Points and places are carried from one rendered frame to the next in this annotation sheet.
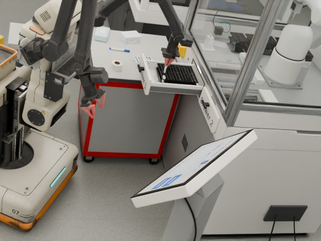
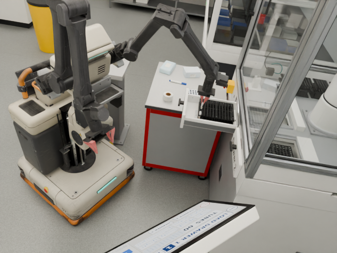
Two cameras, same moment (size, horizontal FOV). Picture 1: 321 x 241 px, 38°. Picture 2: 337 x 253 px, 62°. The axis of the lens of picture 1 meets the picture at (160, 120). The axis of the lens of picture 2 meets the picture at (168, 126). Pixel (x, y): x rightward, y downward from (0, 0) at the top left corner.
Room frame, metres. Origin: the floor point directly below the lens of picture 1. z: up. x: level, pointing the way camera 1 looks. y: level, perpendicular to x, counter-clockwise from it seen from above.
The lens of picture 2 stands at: (1.05, -0.30, 1.97)
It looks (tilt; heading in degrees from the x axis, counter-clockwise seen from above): 42 degrees down; 22
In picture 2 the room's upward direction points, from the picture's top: 9 degrees clockwise
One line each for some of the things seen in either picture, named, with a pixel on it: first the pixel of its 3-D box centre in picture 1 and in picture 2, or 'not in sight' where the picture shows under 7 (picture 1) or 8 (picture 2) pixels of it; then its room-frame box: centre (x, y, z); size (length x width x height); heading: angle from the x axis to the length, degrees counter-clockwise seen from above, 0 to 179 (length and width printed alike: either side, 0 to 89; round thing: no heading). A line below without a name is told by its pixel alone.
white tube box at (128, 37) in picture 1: (130, 37); (191, 72); (2.96, 0.36, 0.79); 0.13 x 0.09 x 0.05; 131
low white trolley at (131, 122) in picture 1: (123, 99); (182, 123); (2.79, 0.29, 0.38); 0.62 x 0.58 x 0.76; 21
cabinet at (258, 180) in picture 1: (243, 144); (282, 179); (2.64, -0.60, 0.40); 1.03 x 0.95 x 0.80; 21
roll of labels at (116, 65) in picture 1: (116, 65); (168, 96); (2.56, 0.36, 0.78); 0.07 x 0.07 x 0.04
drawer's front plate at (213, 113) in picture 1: (208, 109); (236, 151); (2.22, -0.24, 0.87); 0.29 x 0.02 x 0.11; 21
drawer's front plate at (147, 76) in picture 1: (144, 73); (184, 107); (2.40, 0.17, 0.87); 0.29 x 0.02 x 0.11; 21
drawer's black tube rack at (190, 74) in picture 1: (176, 76); (215, 113); (2.47, -0.02, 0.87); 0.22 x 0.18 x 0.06; 111
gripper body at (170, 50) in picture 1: (171, 49); (207, 87); (2.39, 0.05, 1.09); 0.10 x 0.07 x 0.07; 108
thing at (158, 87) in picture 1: (177, 77); (216, 114); (2.48, -0.03, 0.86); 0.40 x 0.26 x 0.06; 111
